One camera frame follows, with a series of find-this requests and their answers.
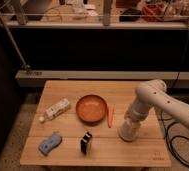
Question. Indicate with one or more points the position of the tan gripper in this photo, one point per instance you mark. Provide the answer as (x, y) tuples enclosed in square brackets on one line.
[(131, 121)]

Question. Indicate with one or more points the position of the white ceramic cup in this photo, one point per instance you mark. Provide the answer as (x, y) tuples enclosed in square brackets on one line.
[(128, 131)]

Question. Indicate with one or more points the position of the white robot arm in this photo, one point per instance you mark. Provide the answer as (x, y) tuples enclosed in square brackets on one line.
[(151, 94)]

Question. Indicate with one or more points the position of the black eraser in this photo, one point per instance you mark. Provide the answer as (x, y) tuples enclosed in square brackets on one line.
[(85, 141)]

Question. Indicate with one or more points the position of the orange carrot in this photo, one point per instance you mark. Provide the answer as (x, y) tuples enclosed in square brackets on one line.
[(110, 116)]

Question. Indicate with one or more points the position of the orange bowl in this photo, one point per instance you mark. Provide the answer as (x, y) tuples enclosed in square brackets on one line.
[(91, 108)]

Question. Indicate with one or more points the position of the wooden table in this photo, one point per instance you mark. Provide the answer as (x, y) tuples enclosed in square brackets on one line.
[(105, 148)]

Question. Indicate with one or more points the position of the diagonal metal pole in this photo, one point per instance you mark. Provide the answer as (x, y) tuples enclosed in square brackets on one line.
[(25, 65)]

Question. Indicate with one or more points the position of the metal shelf rail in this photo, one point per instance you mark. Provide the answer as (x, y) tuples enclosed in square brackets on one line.
[(122, 26)]

